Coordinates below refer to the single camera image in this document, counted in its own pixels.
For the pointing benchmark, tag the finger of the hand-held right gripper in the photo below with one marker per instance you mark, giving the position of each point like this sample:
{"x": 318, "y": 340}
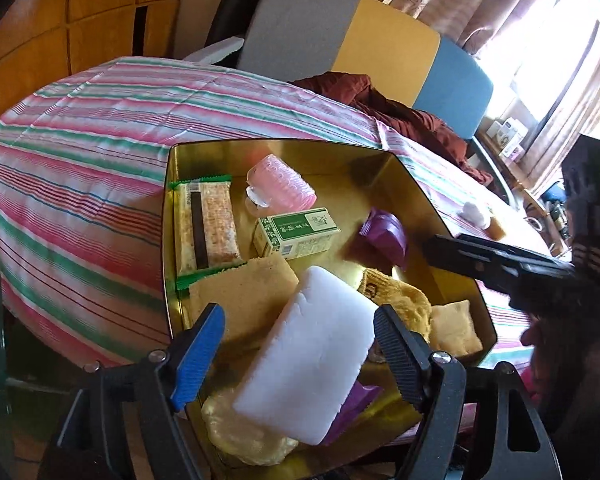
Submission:
{"x": 480, "y": 260}

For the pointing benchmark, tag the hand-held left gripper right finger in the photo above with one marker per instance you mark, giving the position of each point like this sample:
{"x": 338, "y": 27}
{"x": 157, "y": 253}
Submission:
{"x": 402, "y": 355}

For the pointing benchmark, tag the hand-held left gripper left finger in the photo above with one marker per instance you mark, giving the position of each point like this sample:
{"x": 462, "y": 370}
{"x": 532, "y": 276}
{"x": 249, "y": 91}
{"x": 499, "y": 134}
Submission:
{"x": 200, "y": 355}

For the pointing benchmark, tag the yellow knitted cloth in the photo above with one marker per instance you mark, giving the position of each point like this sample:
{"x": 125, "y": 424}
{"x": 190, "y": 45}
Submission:
{"x": 405, "y": 302}

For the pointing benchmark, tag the small square yellow sponge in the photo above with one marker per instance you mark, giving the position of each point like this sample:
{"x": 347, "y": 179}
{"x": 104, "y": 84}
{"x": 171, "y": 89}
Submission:
{"x": 455, "y": 330}

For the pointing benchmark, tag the clear yellow cake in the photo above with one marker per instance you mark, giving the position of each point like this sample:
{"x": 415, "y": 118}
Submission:
{"x": 240, "y": 430}

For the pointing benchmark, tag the purple snack packet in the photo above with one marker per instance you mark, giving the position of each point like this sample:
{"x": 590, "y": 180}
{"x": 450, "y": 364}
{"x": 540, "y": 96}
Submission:
{"x": 360, "y": 397}
{"x": 385, "y": 240}

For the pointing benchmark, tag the white foam block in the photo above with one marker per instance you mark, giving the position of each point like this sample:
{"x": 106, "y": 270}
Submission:
{"x": 305, "y": 360}

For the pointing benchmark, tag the green and white carton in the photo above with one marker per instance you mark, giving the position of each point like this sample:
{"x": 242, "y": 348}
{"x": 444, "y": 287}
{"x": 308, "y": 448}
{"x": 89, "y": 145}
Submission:
{"x": 295, "y": 230}

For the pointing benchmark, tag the gold metal tin box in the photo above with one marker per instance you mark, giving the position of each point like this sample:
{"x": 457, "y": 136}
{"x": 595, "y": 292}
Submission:
{"x": 340, "y": 170}

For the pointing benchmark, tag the pink hair roller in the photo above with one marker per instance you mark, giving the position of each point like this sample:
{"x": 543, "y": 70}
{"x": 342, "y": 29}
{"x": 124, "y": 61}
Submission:
{"x": 282, "y": 185}

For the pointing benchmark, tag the person's right forearm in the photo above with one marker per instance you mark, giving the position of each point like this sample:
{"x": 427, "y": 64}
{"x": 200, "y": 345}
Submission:
{"x": 580, "y": 390}

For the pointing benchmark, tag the person's right hand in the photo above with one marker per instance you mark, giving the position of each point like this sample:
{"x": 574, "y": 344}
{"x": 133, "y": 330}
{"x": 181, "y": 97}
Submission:
{"x": 532, "y": 336}

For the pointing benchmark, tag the white cotton wad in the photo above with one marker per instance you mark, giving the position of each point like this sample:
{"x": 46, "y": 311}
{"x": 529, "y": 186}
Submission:
{"x": 475, "y": 212}

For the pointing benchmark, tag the wooden shelf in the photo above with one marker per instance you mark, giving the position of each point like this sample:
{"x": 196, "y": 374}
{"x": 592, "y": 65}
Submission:
{"x": 530, "y": 195}

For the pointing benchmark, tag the flat yellow sponge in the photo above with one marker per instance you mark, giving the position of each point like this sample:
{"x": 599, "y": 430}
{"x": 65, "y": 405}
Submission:
{"x": 245, "y": 295}

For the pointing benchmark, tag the white box on shelf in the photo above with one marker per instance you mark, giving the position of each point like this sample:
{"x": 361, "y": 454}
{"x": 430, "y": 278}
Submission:
{"x": 505, "y": 135}

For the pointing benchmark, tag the green wrapped snack bar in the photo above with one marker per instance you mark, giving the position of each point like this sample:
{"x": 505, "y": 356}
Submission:
{"x": 210, "y": 230}

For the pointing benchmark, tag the dark red jacket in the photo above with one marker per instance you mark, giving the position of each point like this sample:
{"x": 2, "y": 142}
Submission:
{"x": 415, "y": 125}

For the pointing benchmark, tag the striped tablecloth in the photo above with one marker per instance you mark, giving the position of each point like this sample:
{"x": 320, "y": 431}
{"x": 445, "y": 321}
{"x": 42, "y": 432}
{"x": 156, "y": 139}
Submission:
{"x": 80, "y": 160}

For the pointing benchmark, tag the grey yellow blue chair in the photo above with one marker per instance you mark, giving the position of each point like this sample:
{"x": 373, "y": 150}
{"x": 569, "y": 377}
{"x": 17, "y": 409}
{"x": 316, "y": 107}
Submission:
{"x": 380, "y": 40}

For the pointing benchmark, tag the wooden cabinet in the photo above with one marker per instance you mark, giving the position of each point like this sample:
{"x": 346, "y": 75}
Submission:
{"x": 30, "y": 35}

